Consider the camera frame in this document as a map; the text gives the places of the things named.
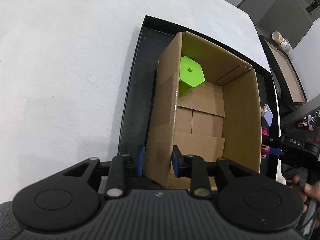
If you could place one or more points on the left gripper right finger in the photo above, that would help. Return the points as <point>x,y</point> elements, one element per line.
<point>224,171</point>

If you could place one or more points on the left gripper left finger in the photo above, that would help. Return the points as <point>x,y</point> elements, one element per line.
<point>93,177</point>

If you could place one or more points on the lavender box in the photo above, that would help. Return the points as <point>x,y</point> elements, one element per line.
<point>267,115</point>

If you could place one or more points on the brown cardboard box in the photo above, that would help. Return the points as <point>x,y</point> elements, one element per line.
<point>218,118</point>

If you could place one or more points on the green hexagonal box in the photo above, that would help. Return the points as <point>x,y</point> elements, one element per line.
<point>191,75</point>

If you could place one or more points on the person's right hand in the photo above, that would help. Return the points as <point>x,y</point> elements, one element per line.
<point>312,191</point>

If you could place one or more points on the magenta doll figure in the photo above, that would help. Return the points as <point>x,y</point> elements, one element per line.
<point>265,149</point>

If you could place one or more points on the black framed cork board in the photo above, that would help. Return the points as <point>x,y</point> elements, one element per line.
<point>289,89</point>

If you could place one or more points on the stacked paper cups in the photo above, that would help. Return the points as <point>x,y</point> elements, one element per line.
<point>282,43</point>

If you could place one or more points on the black shallow tray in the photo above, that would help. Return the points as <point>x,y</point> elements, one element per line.
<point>155,35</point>

